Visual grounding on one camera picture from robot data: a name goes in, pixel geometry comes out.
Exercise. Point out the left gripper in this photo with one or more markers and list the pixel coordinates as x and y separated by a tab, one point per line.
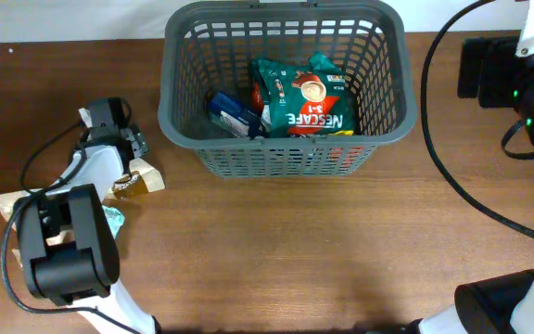
133	143

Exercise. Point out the brown white snack bag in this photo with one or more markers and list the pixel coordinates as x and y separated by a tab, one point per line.
142	178

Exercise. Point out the teal small packet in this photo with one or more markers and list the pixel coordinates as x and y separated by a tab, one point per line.
115	219

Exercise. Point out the blue tissue pack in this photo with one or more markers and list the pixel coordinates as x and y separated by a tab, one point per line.
234	117

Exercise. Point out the orange spaghetti packet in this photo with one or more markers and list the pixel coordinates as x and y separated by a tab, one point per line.
257	100

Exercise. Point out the green Nescafe coffee bag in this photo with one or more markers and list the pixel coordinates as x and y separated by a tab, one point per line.
303	100

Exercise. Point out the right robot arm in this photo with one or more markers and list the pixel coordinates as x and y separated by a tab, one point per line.
499	72

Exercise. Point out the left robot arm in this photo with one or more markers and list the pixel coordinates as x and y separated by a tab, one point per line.
68	253

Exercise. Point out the grey plastic basket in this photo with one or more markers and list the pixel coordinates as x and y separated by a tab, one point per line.
209	47

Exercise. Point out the tan kraft paper pouch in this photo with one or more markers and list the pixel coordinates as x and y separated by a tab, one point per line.
7	202

